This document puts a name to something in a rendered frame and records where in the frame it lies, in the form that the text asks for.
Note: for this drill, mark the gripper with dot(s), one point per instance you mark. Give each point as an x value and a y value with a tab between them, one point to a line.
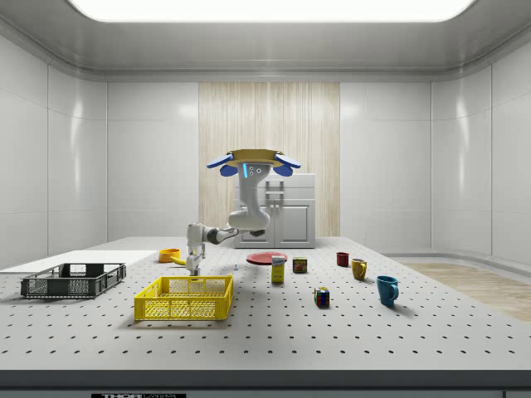
194	261

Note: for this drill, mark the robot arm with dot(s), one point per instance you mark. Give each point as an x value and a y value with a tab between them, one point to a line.
251	199

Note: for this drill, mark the banana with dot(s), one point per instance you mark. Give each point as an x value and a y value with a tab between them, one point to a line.
179	261

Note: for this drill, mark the yellow bowl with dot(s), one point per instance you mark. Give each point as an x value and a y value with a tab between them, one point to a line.
168	255

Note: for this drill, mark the yellow basket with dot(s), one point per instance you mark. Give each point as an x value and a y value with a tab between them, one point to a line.
178	309

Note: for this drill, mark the red plate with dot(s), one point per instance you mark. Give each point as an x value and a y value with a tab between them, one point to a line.
261	258

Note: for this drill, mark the white board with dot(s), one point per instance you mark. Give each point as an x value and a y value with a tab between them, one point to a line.
103	257

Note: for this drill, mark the flat-sided can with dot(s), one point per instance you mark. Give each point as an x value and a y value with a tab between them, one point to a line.
299	265

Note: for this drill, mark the white cabinet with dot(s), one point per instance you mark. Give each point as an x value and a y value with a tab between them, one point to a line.
294	219

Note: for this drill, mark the drone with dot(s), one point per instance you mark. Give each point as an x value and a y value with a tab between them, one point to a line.
253	155

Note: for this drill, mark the puzzle cube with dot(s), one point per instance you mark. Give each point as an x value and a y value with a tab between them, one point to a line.
322	297

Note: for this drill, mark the red mug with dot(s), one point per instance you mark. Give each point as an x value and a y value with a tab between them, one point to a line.
342	259

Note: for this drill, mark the dark grey basket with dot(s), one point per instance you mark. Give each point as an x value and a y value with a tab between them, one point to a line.
37	286

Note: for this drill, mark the yellow mug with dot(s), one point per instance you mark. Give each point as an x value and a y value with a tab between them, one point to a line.
357	268

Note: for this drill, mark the blue mug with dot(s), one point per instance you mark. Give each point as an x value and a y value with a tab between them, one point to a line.
386	290

